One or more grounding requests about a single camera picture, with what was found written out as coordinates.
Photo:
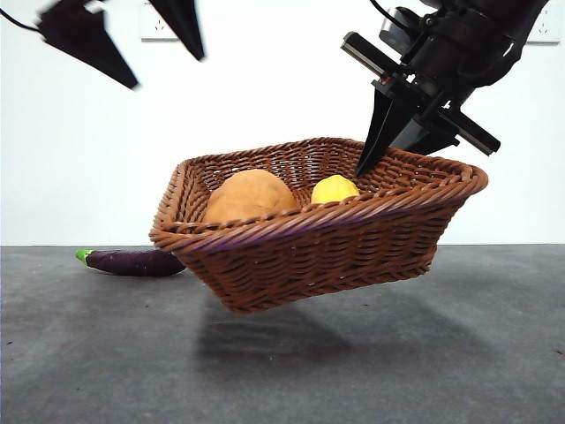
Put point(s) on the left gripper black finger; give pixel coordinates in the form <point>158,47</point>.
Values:
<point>84,40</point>
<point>183,22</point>

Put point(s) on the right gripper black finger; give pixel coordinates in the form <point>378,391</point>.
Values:
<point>384,128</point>
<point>426,139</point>

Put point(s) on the yellow squash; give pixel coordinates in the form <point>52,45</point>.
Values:
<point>333,190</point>

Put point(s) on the brown wicker basket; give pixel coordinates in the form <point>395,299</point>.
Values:
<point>318,260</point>

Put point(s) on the brown potato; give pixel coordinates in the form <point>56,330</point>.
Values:
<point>251,196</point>

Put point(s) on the purple eggplant with green stem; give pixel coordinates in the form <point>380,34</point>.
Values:
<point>128,262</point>

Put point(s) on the white wall socket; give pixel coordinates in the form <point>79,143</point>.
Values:
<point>547,32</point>
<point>152,26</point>

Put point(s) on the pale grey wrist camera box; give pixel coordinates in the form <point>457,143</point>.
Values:
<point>395,26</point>

